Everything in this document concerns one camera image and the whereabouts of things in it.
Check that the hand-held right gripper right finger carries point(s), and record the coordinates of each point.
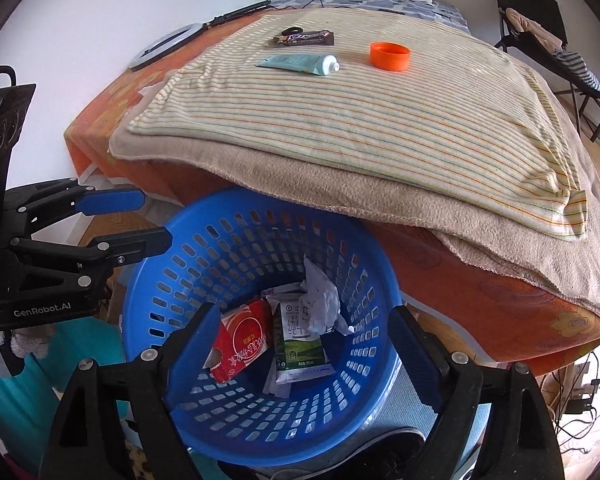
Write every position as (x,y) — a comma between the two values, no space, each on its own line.
(415,360)

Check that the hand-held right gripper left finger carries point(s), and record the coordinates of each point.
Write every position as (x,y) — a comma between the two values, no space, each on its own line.
(195,352)

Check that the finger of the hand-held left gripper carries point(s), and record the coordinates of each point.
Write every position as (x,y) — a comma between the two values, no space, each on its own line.
(130,247)
(112,201)

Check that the red paper carton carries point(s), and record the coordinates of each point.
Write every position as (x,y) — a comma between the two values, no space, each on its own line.
(242,335)

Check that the long white wrapper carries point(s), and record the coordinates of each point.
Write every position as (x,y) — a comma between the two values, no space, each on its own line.
(275,389)

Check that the blue plastic basket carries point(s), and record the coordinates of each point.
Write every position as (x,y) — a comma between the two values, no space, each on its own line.
(220,230)

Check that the white plastic bag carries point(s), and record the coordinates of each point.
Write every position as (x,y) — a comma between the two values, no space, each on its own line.
(280,294)

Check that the green milk carton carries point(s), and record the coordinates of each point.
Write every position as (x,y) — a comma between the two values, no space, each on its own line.
(300,350)

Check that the orange floral bed sheet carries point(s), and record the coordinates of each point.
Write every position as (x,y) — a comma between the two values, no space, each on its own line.
(480,320)

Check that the teal floor mat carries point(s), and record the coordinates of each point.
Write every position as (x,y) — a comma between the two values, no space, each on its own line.
(95,340)

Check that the beige blanket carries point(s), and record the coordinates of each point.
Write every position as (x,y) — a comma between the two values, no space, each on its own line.
(330,185)

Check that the teal tube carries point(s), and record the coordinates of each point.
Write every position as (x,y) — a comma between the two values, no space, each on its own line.
(295,63)

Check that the yellow striped blanket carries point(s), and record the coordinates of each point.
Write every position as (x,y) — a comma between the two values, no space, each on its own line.
(355,125)

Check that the brown chocolate bar wrapper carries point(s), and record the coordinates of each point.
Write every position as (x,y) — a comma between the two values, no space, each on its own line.
(305,37)

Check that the orange plastic cap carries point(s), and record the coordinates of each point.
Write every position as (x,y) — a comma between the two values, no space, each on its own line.
(390,57)

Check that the striped garment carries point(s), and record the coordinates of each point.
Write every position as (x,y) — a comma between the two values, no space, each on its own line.
(580,70)

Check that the blue plaid bed sheet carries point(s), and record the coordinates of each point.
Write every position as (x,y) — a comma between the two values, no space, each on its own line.
(450,15)

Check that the beige clothes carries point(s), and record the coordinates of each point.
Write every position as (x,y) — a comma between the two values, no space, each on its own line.
(530,27)

